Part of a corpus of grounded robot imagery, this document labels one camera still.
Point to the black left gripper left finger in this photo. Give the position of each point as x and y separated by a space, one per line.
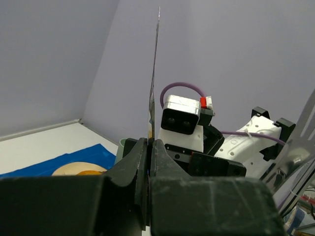
111 204

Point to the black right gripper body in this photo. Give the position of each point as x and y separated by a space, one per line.
196 153

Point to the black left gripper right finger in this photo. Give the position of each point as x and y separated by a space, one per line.
182 205

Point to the metal serving tongs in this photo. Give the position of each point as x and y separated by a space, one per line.
151 112

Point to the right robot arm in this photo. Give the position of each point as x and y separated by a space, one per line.
248 152

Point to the green plastic cup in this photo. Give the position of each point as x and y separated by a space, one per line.
120 150

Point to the blue printed placemat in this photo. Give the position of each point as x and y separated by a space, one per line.
96 154

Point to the beige patterned plate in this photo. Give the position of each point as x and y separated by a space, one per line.
72 169

